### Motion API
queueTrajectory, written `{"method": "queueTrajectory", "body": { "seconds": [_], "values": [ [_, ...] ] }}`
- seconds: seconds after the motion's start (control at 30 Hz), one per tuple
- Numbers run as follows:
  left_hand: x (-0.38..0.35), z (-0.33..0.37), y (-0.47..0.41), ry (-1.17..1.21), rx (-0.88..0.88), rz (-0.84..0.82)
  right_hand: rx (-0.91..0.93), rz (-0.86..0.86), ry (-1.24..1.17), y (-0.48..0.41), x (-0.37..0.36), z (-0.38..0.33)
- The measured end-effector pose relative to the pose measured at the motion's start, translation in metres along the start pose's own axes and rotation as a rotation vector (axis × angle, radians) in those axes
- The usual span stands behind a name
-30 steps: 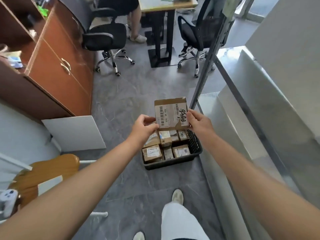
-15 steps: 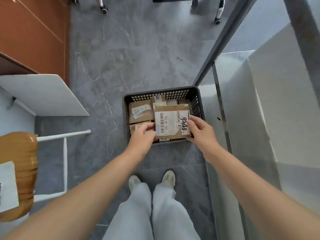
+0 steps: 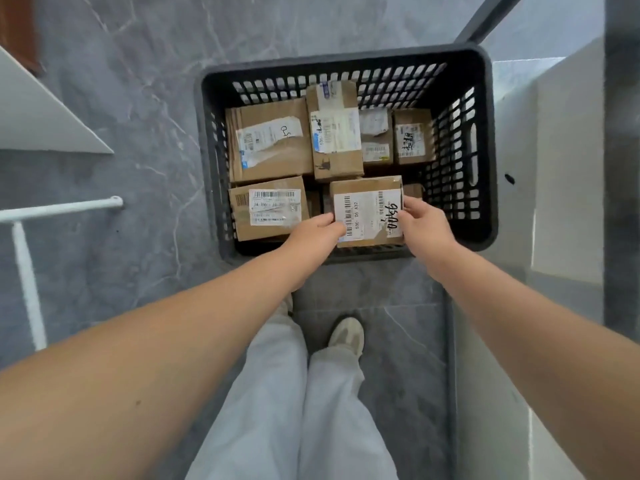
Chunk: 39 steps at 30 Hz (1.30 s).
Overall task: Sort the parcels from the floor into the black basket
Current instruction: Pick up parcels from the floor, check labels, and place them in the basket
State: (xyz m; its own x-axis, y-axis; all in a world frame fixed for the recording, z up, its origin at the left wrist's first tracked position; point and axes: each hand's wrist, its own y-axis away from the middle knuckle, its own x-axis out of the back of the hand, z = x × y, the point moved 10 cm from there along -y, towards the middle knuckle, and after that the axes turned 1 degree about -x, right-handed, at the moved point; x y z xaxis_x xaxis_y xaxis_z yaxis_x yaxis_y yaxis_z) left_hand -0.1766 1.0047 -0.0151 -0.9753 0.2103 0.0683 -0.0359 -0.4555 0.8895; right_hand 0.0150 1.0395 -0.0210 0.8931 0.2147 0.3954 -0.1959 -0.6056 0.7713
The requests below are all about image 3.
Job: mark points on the person's left hand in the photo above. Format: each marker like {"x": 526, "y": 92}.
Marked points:
{"x": 312, "y": 244}

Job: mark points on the person's right hand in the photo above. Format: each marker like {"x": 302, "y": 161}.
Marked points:
{"x": 430, "y": 239}

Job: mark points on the cardboard parcel marked 786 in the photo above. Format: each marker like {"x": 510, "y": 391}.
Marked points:
{"x": 414, "y": 190}

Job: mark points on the cardboard parcel marked 9540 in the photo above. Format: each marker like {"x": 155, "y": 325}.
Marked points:
{"x": 365, "y": 187}

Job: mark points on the tall narrow cardboard parcel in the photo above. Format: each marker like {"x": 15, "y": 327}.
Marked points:
{"x": 337, "y": 167}

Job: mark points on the large parcel torn label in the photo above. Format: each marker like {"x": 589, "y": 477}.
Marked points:
{"x": 280, "y": 164}

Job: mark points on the small parcel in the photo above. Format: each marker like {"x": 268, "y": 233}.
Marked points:
{"x": 412, "y": 139}
{"x": 377, "y": 144}

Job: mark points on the black plastic basket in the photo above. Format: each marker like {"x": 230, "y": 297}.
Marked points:
{"x": 485, "y": 144}

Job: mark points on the person's left forearm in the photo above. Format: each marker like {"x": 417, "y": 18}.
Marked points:
{"x": 125, "y": 384}

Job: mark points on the person's right forearm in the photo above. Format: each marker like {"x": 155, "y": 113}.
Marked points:
{"x": 550, "y": 369}

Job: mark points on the person's white left shoe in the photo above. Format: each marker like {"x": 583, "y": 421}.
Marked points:
{"x": 289, "y": 304}

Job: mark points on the person's white shoe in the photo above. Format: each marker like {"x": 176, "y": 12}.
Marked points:
{"x": 346, "y": 334}
{"x": 289, "y": 304}

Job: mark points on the person's white right shoe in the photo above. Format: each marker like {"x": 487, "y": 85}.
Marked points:
{"x": 346, "y": 334}

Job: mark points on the person's white trousers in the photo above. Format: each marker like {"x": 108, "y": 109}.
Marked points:
{"x": 300, "y": 409}

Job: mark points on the grey metal shelf rack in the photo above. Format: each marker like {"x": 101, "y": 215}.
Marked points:
{"x": 620, "y": 169}

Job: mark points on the white flat board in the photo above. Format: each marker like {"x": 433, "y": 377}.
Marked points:
{"x": 40, "y": 114}

